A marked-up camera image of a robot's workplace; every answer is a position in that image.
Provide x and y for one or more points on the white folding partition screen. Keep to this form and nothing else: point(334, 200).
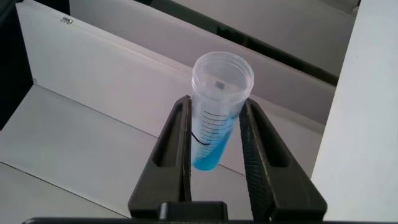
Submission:
point(93, 77)
point(280, 31)

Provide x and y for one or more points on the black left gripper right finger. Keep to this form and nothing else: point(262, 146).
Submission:
point(273, 186)

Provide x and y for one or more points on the metal screen hinge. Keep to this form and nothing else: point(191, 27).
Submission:
point(66, 20)

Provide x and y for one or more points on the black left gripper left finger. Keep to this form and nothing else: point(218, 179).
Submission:
point(174, 180)

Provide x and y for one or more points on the blue pigment test tube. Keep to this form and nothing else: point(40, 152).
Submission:
point(217, 93)

